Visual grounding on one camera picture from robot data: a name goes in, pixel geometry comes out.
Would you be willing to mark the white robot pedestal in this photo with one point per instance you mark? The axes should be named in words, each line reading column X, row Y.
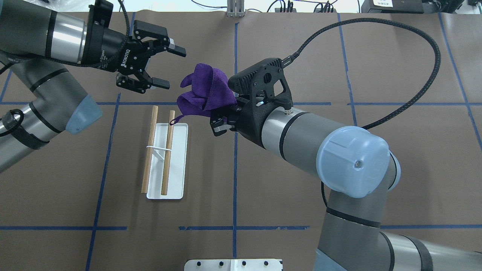
column 234, row 265

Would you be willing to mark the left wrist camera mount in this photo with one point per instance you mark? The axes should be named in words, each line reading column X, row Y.
column 99, row 19

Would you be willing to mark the wooden rack rod left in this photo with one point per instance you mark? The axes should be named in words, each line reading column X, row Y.
column 151, row 137

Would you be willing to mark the white towel rack base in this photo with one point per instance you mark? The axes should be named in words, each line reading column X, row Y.
column 176, row 181

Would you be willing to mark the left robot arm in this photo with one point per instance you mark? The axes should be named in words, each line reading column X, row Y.
column 38, row 43

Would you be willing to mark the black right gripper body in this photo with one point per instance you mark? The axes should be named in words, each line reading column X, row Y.
column 249, row 121

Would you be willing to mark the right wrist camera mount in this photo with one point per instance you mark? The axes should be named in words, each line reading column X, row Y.
column 264, row 86

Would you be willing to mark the black power box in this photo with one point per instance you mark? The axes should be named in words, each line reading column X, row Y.
column 402, row 6

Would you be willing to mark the purple microfiber towel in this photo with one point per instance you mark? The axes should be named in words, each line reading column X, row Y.
column 209, row 91

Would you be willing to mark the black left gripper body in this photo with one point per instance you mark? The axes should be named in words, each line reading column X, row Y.
column 111, row 52

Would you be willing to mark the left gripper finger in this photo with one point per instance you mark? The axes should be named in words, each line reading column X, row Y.
column 139, row 81
column 154, row 39

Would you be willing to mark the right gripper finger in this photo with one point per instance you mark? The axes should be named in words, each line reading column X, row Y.
column 221, row 123
column 236, row 107

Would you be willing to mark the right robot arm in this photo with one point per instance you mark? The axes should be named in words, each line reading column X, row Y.
column 360, row 170

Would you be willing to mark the aluminium frame post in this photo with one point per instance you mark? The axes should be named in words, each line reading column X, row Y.
column 235, row 8

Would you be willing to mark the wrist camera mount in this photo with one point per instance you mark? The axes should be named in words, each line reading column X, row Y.
column 99, row 19
column 264, row 86

